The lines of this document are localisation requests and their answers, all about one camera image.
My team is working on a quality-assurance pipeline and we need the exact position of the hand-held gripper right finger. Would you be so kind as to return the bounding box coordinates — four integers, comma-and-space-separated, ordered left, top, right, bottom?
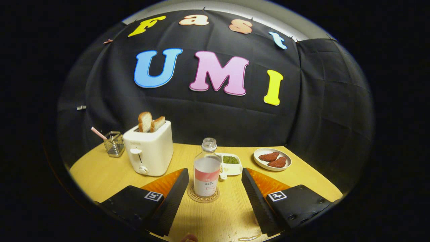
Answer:
241, 167, 335, 236

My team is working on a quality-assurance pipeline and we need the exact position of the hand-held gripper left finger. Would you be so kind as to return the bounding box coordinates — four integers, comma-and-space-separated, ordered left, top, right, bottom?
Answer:
96, 168, 190, 237

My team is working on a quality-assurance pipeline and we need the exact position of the round wooden coaster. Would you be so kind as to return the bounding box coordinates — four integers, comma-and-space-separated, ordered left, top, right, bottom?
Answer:
187, 184, 220, 203

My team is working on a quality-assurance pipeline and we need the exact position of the clear juice bottle pink label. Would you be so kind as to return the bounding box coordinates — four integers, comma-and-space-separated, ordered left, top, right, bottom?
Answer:
193, 137, 222, 198

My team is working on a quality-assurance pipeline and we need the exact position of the wooden table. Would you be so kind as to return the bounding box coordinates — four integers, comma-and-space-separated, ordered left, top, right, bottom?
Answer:
69, 143, 343, 242

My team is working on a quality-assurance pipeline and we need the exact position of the white oval plate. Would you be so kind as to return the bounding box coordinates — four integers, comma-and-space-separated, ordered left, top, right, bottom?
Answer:
253, 148, 292, 171

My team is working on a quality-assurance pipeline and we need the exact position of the white divided dish with seeds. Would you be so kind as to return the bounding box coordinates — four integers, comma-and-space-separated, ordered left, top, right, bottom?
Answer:
215, 153, 243, 180

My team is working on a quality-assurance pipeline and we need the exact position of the white toaster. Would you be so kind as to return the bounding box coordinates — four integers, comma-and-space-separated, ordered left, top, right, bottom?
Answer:
123, 120, 174, 177

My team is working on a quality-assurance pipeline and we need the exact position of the toast bread slice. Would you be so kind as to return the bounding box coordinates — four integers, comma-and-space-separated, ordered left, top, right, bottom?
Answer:
150, 116, 166, 132
138, 112, 153, 133

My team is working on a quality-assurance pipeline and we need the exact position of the metal mesh pen holder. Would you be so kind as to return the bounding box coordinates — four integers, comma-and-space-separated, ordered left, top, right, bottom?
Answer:
103, 131, 125, 158

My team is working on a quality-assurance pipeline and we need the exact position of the pink pen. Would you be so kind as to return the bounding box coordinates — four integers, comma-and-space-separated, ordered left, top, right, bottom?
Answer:
91, 127, 108, 140

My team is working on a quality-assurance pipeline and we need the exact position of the black backdrop cloth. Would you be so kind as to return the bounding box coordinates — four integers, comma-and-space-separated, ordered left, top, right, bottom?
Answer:
57, 9, 375, 199

